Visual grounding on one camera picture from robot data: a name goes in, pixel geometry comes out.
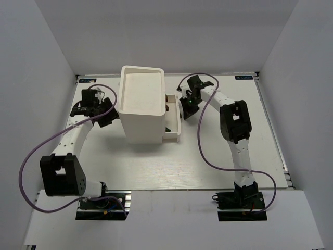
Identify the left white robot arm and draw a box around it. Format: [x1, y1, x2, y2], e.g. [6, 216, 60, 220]
[40, 85, 119, 208]

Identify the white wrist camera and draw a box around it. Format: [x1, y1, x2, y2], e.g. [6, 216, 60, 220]
[177, 85, 192, 98]
[95, 87, 105, 102]

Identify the white bottom drawer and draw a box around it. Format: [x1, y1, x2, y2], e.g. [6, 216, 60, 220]
[163, 94, 181, 142]

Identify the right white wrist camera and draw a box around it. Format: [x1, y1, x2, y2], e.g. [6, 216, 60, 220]
[177, 85, 192, 98]

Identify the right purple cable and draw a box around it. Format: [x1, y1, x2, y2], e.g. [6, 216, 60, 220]
[176, 72, 277, 215]

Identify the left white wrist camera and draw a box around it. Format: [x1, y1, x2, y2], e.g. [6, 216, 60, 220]
[95, 87, 105, 102]

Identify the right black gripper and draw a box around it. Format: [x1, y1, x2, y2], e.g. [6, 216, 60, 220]
[179, 94, 201, 120]

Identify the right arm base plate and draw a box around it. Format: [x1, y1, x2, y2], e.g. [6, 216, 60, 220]
[212, 192, 267, 222]

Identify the white drawer cabinet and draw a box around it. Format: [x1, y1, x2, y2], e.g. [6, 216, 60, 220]
[118, 66, 166, 144]

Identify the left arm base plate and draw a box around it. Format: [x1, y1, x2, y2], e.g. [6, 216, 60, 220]
[75, 191, 132, 221]

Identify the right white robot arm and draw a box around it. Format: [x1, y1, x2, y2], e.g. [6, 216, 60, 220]
[177, 73, 258, 208]

